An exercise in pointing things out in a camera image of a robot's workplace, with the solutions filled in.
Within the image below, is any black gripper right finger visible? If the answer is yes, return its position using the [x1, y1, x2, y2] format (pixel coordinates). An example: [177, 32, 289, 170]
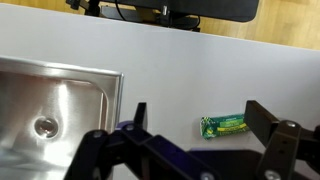
[243, 99, 320, 180]

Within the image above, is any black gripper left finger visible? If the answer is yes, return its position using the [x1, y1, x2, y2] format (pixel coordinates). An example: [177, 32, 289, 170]
[63, 101, 222, 180]

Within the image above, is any green granola bar snack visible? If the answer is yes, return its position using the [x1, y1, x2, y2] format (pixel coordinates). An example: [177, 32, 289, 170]
[199, 113, 251, 140]

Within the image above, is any stainless steel sink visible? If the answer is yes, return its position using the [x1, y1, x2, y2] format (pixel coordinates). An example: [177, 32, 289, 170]
[0, 55, 125, 180]

